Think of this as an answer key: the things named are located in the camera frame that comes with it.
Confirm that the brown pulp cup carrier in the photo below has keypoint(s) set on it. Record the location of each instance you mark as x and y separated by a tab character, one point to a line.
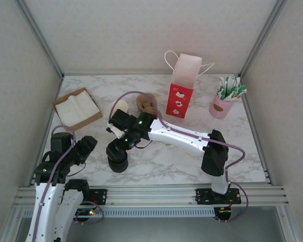
146	103

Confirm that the black plastic lid stack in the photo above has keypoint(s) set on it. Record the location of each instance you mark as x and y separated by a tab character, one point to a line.
118	167

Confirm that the red white paper gift bag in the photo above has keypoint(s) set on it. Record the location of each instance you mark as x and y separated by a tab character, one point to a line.
178	103

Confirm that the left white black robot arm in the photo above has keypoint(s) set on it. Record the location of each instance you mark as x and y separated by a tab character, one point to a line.
44	201

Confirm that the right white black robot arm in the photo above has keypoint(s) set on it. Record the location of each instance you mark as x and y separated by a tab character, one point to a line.
179	138

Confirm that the white paper cup stack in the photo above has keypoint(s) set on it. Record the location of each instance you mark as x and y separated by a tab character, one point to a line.
121	106

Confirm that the brown cardboard napkin tray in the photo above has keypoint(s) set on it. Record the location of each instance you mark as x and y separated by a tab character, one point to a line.
91	118

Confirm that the white paper napkin stack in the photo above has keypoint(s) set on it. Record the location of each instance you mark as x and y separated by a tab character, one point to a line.
77	108

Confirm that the pink cylindrical sachet holder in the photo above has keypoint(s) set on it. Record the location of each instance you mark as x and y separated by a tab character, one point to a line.
218	108

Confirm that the aluminium frame rail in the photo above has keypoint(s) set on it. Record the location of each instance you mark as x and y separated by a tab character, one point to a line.
47	123
256	131

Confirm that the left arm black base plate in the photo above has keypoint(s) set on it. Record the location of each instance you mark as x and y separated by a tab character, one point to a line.
101	196

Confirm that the wide aluminium mounting rail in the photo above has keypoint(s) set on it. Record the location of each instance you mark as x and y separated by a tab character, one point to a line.
154	194

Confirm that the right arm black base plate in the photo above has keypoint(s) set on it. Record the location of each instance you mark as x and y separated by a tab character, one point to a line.
204	196

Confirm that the aluminium frame post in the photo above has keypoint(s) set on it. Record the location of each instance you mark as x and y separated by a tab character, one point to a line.
262	37
41	37

